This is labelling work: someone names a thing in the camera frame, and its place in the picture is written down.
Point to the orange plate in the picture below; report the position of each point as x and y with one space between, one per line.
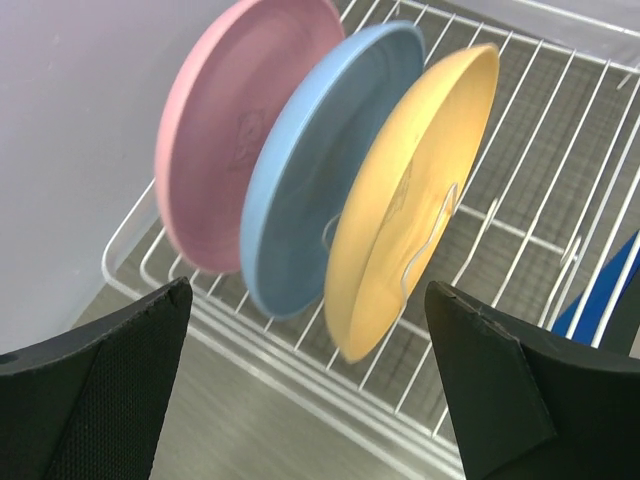
404 195

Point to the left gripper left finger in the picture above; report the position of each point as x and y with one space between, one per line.
91 403

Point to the blue plate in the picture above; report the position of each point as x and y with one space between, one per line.
311 157

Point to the pink plate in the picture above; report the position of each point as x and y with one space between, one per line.
221 107

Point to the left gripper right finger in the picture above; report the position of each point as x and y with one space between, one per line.
526 403

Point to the white wire dish rack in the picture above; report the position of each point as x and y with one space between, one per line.
554 194

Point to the blue folder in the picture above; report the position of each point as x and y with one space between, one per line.
620 333

